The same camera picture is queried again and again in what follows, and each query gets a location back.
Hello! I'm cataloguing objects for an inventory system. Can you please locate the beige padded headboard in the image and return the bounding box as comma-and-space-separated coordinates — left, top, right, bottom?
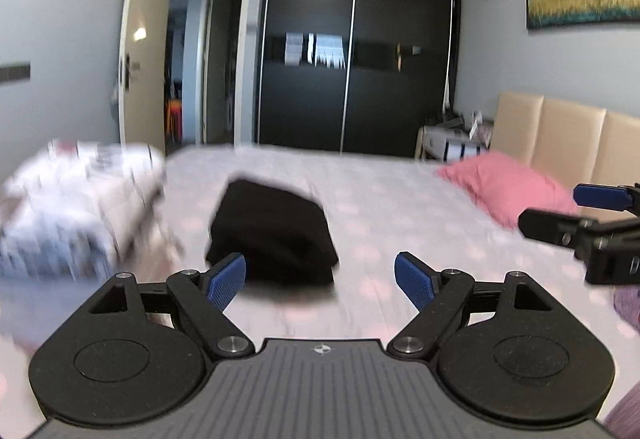
490, 92, 639, 188

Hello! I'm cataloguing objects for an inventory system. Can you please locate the pink pillow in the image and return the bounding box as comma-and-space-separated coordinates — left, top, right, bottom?
436, 152, 579, 230

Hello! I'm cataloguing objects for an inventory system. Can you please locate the grey pink-dotted bed sheet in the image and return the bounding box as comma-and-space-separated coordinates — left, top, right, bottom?
0, 143, 640, 439

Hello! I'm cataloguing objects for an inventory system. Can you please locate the folded black garment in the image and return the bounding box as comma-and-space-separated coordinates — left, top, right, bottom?
205, 178, 338, 287

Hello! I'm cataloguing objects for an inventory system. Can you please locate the white bedside table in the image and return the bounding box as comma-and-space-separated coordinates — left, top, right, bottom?
414, 112, 494, 163

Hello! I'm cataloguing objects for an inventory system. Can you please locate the white room door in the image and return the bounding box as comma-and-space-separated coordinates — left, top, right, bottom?
117, 0, 170, 151

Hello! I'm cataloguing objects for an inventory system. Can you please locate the black sliding wardrobe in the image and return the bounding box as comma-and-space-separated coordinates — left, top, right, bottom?
255, 0, 461, 158

